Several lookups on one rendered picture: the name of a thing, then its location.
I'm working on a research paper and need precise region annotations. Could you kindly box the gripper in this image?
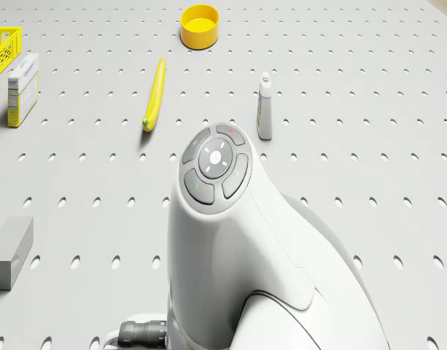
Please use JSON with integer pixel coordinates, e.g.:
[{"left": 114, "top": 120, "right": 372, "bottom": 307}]
[{"left": 103, "top": 319, "right": 169, "bottom": 350}]

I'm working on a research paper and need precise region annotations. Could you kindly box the grey cube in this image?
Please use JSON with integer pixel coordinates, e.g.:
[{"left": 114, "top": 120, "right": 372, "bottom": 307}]
[{"left": 0, "top": 215, "right": 35, "bottom": 292}]

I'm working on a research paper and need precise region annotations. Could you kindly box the banana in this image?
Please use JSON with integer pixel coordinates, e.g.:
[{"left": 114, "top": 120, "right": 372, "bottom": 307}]
[{"left": 141, "top": 58, "right": 167, "bottom": 133}]

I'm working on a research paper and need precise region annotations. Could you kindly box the small white bottle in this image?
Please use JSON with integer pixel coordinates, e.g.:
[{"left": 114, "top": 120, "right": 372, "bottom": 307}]
[{"left": 257, "top": 71, "right": 273, "bottom": 141}]

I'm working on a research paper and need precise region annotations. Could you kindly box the white yellow box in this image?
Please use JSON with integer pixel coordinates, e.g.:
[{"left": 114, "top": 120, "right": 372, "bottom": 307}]
[{"left": 7, "top": 52, "right": 40, "bottom": 128}]

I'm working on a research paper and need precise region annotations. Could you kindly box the yellow bowl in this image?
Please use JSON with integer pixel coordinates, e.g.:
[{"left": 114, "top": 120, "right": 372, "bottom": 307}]
[{"left": 179, "top": 4, "right": 220, "bottom": 50}]

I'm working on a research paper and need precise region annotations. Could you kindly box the yellow basket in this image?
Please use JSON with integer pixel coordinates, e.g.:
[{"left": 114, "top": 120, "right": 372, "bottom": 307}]
[{"left": 0, "top": 26, "right": 23, "bottom": 85}]

